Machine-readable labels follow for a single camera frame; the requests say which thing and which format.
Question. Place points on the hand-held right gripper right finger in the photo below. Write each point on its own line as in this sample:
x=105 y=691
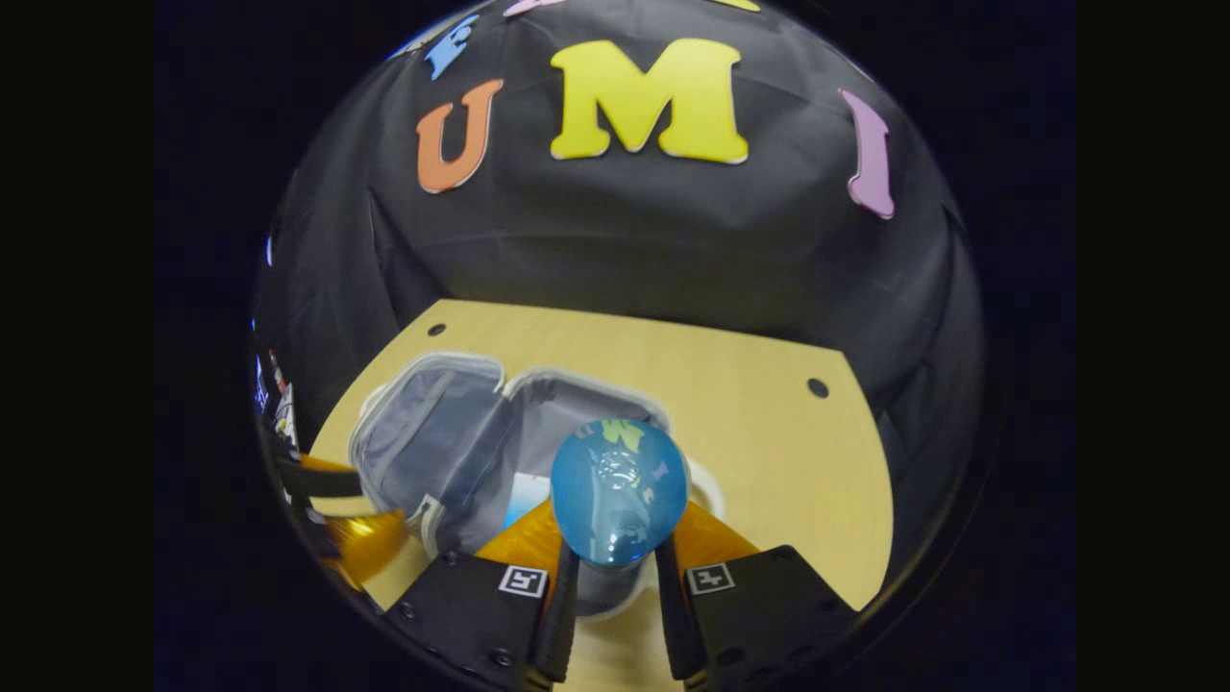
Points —
x=673 y=615

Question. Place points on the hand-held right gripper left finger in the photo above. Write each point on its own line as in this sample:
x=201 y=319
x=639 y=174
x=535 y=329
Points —
x=562 y=615

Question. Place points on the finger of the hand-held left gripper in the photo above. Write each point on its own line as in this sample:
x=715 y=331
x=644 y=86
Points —
x=370 y=543
x=322 y=481

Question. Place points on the pale blue skincare tube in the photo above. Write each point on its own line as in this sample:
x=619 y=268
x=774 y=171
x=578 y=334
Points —
x=527 y=500

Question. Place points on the blue capped skincare bottle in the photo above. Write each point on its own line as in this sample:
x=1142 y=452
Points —
x=620 y=490

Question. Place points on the black backdrop cloth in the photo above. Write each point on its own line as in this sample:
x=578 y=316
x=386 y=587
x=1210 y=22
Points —
x=625 y=240

